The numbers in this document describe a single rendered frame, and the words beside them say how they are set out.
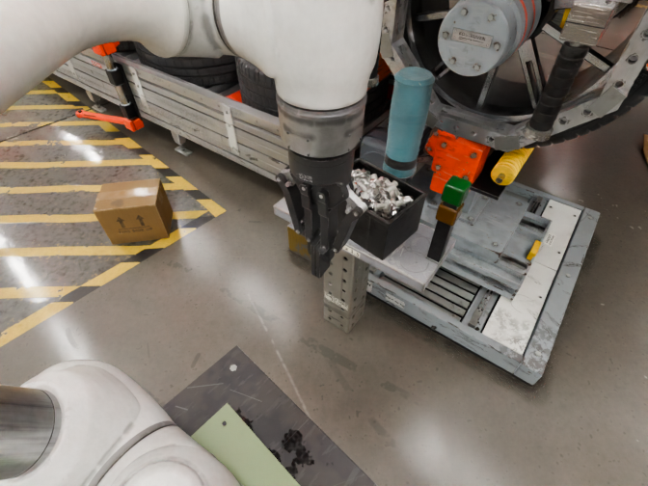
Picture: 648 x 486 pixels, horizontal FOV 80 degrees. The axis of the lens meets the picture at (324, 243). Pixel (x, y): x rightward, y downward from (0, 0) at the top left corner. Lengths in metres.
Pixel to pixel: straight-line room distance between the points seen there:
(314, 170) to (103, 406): 0.42
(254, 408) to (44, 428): 0.40
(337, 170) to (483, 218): 1.01
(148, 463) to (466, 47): 0.82
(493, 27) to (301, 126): 0.50
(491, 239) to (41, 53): 1.21
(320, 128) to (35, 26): 0.22
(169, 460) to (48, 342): 1.01
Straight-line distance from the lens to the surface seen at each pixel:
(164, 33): 0.41
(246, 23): 0.37
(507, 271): 1.36
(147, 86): 2.05
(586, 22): 0.70
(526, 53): 1.07
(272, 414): 0.86
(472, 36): 0.82
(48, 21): 0.33
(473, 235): 1.32
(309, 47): 0.34
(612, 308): 1.65
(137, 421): 0.66
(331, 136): 0.39
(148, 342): 1.38
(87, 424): 0.61
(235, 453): 0.83
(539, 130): 0.76
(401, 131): 0.97
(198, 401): 0.90
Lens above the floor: 1.10
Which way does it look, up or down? 47 degrees down
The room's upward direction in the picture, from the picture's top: straight up
